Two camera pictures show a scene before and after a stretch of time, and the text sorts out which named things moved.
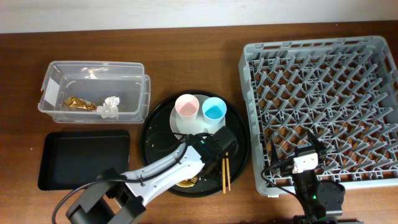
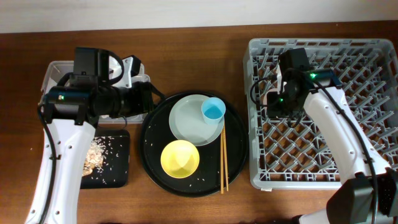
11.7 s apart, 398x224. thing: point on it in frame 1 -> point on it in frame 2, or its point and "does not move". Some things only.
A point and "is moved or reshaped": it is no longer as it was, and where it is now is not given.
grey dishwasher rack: [344, 90] does not move
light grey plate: [193, 127] does not move
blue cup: [214, 110] does not move
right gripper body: [297, 152] -> [275, 104]
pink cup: [187, 106] -> [273, 89]
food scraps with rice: [190, 180] -> [95, 157]
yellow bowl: [188, 183] is moved or reshaped
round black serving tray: [158, 138] does not move
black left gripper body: [210, 168] -> [146, 98]
